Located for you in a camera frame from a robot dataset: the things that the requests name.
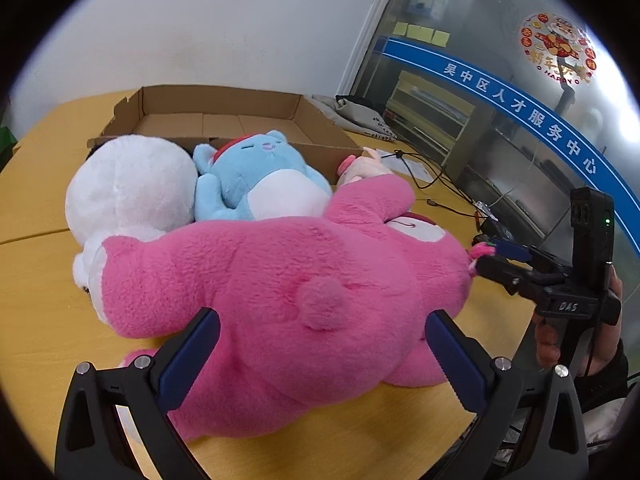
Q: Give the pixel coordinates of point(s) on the pink plush bear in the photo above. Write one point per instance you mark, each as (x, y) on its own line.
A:
(250, 270)

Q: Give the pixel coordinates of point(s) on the person's right forearm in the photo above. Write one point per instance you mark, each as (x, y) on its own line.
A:
(607, 380)

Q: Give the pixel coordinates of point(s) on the blue plush cat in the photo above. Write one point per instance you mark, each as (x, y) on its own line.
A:
(250, 165)

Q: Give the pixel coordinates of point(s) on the green planter box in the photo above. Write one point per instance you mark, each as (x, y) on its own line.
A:
(4, 140)

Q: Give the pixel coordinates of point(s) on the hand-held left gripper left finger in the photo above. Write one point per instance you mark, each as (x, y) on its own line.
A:
(192, 355)

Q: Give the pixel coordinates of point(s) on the red festive window sticker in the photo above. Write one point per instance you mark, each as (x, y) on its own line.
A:
(557, 45)

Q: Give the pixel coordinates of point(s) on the blue window banner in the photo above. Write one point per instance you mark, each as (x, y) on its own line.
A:
(500, 87)

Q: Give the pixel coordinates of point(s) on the yellow sticky note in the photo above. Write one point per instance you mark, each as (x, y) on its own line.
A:
(441, 36)
(400, 29)
(426, 33)
(413, 31)

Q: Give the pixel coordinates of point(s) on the white plush toy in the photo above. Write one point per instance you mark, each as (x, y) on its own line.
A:
(130, 185)

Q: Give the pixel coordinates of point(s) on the small pink pig plush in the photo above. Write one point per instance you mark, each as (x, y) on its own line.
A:
(360, 167)

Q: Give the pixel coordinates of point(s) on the cardboard box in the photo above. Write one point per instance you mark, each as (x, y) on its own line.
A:
(225, 125)

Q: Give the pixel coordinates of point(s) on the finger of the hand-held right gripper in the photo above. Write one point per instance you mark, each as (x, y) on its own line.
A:
(505, 277)
(510, 251)

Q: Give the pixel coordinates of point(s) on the white paper sheet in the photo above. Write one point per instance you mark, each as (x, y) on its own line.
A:
(410, 165)

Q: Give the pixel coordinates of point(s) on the person's right hand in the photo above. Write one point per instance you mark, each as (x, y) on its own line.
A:
(545, 340)

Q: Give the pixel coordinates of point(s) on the grey cloth bag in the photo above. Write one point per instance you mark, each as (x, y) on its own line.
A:
(360, 120)

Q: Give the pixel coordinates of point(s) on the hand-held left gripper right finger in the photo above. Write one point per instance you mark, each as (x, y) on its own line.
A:
(452, 355)

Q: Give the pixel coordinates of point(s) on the yellow shelf behind glass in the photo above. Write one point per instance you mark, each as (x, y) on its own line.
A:
(435, 110)

